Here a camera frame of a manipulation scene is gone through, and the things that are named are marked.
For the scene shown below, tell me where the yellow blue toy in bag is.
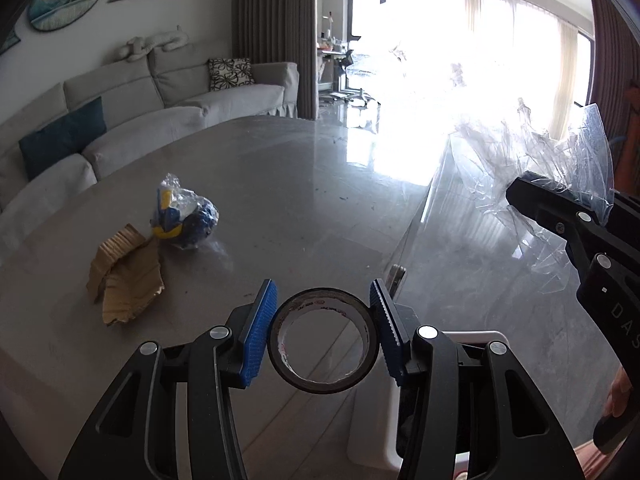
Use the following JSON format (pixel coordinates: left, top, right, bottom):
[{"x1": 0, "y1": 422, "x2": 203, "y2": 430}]
[{"x1": 150, "y1": 172, "x2": 221, "y2": 250}]

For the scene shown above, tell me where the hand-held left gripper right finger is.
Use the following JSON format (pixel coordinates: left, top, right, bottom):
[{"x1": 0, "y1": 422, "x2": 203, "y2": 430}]
[{"x1": 369, "y1": 279, "x2": 586, "y2": 480}]

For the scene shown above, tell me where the torn brown cardboard piece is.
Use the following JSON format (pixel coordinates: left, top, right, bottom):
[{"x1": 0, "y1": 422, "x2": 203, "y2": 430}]
[{"x1": 86, "y1": 224, "x2": 166, "y2": 328}]

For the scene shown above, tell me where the white trash bin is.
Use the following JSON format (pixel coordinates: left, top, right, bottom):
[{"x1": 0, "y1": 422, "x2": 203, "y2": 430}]
[{"x1": 347, "y1": 330, "x2": 506, "y2": 480}]

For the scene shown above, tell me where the black white floral cushion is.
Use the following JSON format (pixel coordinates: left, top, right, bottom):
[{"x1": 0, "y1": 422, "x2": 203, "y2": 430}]
[{"x1": 207, "y1": 57, "x2": 254, "y2": 92}]

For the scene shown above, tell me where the cluttered shelf rack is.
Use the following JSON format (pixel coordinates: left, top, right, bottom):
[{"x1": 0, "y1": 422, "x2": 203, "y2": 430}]
[{"x1": 316, "y1": 12, "x2": 351, "y2": 96}]

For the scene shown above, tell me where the light grey sofa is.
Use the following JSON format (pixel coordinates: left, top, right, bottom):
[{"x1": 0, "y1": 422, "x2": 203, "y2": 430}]
[{"x1": 0, "y1": 45, "x2": 300, "y2": 221}]

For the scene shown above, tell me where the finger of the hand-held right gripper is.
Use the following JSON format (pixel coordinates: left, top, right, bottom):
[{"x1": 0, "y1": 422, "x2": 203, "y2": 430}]
[{"x1": 505, "y1": 171, "x2": 616, "y2": 262}]

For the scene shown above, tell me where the black tape roll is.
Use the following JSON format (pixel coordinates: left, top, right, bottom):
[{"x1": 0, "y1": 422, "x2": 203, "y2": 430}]
[{"x1": 267, "y1": 287, "x2": 381, "y2": 393}]

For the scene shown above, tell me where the clear plastic wrap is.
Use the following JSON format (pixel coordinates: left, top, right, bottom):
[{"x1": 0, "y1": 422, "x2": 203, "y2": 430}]
[{"x1": 387, "y1": 45, "x2": 616, "y2": 306}]

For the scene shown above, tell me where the person's right hand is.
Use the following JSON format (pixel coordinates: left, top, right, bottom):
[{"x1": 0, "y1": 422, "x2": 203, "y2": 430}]
[{"x1": 602, "y1": 365, "x2": 637, "y2": 418}]

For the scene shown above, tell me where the grey brown curtain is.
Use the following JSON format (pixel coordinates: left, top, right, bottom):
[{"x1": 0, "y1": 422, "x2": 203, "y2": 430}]
[{"x1": 232, "y1": 0, "x2": 318, "y2": 121}]

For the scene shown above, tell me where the sheer white curtain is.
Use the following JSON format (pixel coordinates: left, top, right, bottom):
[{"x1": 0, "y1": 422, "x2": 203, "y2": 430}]
[{"x1": 460, "y1": 0, "x2": 593, "y2": 141}]

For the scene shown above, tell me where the white plush toy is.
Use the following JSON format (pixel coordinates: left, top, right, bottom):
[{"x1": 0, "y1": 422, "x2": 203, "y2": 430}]
[{"x1": 115, "y1": 31, "x2": 188, "y2": 64}]

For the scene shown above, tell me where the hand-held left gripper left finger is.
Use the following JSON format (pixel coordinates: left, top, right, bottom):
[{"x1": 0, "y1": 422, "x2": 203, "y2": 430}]
[{"x1": 57, "y1": 279, "x2": 278, "y2": 480}]

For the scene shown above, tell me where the teal cushion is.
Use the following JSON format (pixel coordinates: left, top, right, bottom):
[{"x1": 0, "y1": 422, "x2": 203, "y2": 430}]
[{"x1": 19, "y1": 96, "x2": 108, "y2": 181}]

